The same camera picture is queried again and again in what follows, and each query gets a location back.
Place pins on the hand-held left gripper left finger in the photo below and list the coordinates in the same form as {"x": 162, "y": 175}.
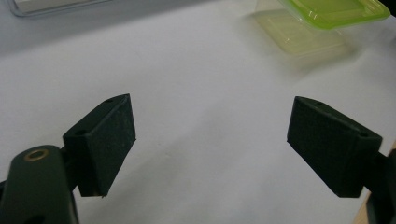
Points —
{"x": 102, "y": 146}

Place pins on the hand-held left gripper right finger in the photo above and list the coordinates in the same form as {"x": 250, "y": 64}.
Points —
{"x": 330, "y": 146}

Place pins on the clear plastic container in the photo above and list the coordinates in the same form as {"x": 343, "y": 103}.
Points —
{"x": 299, "y": 37}

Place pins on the green container lid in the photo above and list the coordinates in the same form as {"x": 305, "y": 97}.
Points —
{"x": 336, "y": 12}

